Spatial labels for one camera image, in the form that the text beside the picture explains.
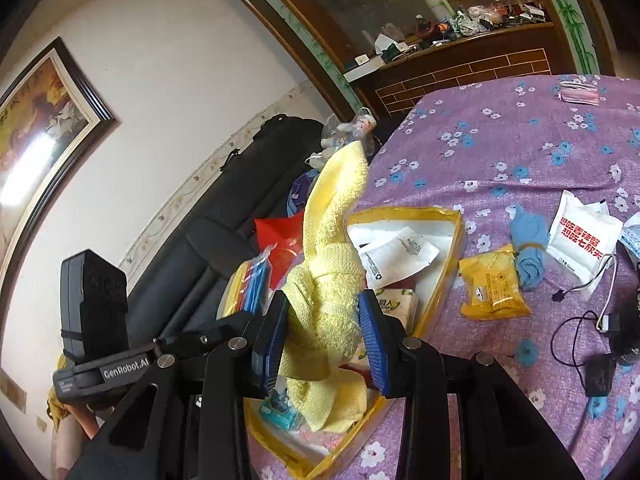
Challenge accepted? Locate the white red-print wipe packet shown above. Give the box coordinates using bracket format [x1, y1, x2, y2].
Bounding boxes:
[547, 190, 623, 299]

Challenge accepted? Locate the lemon print tissue pack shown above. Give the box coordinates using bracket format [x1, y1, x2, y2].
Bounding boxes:
[375, 288, 418, 334]

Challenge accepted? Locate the black sofa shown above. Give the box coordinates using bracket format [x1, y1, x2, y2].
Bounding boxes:
[127, 114, 322, 347]

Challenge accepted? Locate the pink face mask pack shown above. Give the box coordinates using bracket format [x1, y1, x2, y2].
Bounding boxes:
[560, 80, 600, 106]

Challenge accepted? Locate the gold rimmed white box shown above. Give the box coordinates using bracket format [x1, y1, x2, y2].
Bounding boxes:
[244, 205, 468, 480]

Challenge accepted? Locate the purple floral tablecloth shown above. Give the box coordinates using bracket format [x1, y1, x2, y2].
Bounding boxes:
[360, 75, 639, 479]

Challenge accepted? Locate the white printed sachet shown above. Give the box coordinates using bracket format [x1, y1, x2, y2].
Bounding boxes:
[348, 224, 439, 289]

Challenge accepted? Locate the yellow towel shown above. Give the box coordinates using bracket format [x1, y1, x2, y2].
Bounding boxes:
[279, 141, 368, 434]

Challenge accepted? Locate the yellow sponge cloth pack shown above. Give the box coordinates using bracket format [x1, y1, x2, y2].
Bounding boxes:
[216, 245, 276, 318]

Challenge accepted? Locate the person's left hand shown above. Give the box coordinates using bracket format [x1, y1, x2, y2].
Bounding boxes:
[61, 404, 106, 440]

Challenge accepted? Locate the clear plastic bag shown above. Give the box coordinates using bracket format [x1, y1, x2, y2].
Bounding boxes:
[306, 107, 376, 171]

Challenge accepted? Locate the dark wooden cabinet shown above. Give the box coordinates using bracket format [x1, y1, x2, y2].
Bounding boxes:
[350, 23, 576, 117]

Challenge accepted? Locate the white box on cabinet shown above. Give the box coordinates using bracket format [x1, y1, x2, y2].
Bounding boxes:
[343, 55, 385, 84]

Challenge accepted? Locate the blue rolled towel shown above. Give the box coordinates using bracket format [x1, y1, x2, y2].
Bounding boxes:
[509, 204, 549, 292]

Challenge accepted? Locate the yellow wipes packet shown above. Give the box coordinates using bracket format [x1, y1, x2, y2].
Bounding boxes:
[459, 244, 532, 321]

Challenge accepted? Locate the teal cartoon tissue pack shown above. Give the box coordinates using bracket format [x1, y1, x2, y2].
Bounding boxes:
[258, 388, 302, 431]

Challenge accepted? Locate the framed painting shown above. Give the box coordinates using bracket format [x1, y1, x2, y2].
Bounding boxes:
[1, 37, 116, 304]

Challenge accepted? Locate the yellow garment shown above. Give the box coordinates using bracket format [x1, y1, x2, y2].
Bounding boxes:
[47, 353, 70, 431]

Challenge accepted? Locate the red gift bag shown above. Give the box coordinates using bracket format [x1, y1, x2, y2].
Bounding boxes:
[255, 211, 304, 290]

